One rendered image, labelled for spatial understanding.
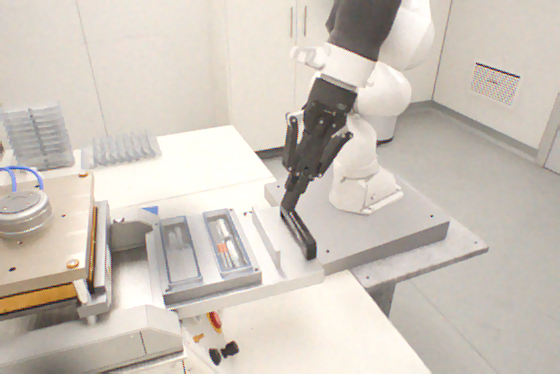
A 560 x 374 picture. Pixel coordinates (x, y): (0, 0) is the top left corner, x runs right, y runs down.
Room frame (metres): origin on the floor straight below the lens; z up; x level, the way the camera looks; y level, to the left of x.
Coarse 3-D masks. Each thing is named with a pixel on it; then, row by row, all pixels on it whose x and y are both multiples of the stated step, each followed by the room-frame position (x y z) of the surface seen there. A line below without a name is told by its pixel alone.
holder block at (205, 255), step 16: (192, 224) 0.64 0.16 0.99; (240, 224) 0.64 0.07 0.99; (208, 240) 0.59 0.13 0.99; (160, 256) 0.55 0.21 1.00; (208, 256) 0.55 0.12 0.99; (160, 272) 0.51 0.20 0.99; (208, 272) 0.51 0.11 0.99; (256, 272) 0.51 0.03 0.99; (176, 288) 0.47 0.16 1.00; (192, 288) 0.47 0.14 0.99; (208, 288) 0.48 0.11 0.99; (224, 288) 0.49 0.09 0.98
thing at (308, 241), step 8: (280, 208) 0.70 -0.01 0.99; (280, 216) 0.70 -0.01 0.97; (288, 216) 0.66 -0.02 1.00; (296, 216) 0.65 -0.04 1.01; (296, 224) 0.62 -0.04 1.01; (304, 224) 0.62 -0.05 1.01; (296, 232) 0.61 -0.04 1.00; (304, 232) 0.60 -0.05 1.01; (304, 240) 0.58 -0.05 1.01; (312, 240) 0.57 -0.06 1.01; (312, 248) 0.57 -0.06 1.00; (312, 256) 0.57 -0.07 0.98
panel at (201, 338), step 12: (216, 312) 0.62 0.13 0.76; (192, 324) 0.49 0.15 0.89; (204, 324) 0.53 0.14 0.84; (192, 336) 0.45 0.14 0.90; (204, 336) 0.49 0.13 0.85; (216, 336) 0.53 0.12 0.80; (192, 348) 0.42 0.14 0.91; (204, 348) 0.46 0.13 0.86; (216, 348) 0.49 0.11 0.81; (204, 360) 0.42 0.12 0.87; (228, 360) 0.50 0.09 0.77; (216, 372) 0.43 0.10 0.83; (228, 372) 0.46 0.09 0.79
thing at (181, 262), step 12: (180, 216) 0.65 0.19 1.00; (168, 228) 0.62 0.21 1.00; (180, 228) 0.62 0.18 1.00; (168, 240) 0.58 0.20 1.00; (180, 240) 0.58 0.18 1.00; (192, 240) 0.58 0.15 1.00; (168, 252) 0.55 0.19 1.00; (180, 252) 0.55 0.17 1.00; (192, 252) 0.55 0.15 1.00; (168, 264) 0.52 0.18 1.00; (180, 264) 0.52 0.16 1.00; (192, 264) 0.52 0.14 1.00; (168, 276) 0.49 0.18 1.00; (180, 276) 0.49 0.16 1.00; (192, 276) 0.49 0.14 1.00
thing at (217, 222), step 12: (204, 216) 0.65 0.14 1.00; (216, 216) 0.65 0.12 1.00; (228, 216) 0.65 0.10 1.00; (216, 228) 0.62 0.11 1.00; (228, 228) 0.62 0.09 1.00; (216, 240) 0.58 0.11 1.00; (228, 240) 0.58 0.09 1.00; (240, 240) 0.58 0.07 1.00; (216, 252) 0.55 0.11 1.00; (228, 252) 0.55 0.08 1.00; (240, 252) 0.55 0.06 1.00; (228, 264) 0.52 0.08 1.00; (240, 264) 0.52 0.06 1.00
